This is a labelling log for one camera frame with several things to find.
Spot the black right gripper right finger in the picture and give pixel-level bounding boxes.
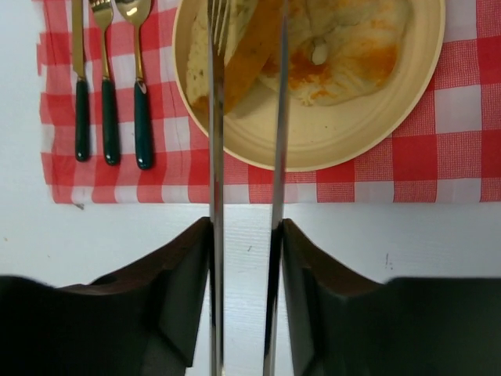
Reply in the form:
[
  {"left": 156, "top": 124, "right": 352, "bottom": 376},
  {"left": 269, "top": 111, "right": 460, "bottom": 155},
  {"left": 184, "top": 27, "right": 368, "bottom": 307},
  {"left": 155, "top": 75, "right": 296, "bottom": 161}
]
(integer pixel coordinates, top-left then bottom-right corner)
[{"left": 283, "top": 220, "right": 500, "bottom": 375}]

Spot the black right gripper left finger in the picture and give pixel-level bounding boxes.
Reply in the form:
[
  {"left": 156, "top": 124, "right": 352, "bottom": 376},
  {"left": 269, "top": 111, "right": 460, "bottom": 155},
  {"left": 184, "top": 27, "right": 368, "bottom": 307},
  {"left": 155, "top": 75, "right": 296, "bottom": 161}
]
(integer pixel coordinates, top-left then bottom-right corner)
[{"left": 1, "top": 217, "right": 212, "bottom": 375}]

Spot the glazed bread with hole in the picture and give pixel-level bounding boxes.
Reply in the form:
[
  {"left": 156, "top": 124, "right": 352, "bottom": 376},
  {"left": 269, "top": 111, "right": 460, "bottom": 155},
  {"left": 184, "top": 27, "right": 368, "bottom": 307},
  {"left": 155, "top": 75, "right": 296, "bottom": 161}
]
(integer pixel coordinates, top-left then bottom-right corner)
[{"left": 258, "top": 0, "right": 414, "bottom": 107}]

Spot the herb bread slice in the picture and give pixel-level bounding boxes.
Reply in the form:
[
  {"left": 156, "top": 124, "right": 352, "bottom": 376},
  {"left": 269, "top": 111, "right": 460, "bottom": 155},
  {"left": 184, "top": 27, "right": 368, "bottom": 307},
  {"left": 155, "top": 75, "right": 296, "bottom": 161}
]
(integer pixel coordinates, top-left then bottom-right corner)
[{"left": 186, "top": 1, "right": 283, "bottom": 113}]

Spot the cream round plate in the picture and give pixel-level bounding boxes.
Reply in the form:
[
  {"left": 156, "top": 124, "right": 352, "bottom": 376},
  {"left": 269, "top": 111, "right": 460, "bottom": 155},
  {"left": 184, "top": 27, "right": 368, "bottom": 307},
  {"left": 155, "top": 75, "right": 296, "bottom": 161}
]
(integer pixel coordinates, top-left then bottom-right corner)
[{"left": 171, "top": 0, "right": 446, "bottom": 172}]

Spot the red white checkered cloth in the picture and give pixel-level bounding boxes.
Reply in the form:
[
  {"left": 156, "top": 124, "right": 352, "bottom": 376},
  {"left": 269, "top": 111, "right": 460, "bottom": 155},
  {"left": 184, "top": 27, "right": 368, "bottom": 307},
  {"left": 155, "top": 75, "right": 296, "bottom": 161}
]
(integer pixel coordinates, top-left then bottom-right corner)
[{"left": 34, "top": 1, "right": 500, "bottom": 204}]

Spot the gold knife green handle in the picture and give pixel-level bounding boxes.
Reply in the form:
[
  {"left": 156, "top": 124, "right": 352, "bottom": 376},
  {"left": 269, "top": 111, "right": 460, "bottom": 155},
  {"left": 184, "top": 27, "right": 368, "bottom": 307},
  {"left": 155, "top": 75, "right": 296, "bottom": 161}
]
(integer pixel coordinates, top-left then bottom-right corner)
[{"left": 71, "top": 0, "right": 90, "bottom": 162}]

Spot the gold spoon green handle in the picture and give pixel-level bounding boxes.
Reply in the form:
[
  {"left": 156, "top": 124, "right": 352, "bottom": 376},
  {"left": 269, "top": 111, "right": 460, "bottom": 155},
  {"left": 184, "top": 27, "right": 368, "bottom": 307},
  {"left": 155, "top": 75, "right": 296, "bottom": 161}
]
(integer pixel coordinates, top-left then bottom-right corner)
[{"left": 115, "top": 0, "right": 154, "bottom": 170}]

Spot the gold fork green handle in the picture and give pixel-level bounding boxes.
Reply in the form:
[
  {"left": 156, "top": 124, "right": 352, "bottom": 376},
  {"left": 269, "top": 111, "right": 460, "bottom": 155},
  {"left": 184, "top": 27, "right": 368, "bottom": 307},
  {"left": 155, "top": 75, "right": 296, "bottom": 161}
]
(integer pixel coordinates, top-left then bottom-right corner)
[{"left": 89, "top": 0, "right": 121, "bottom": 165}]

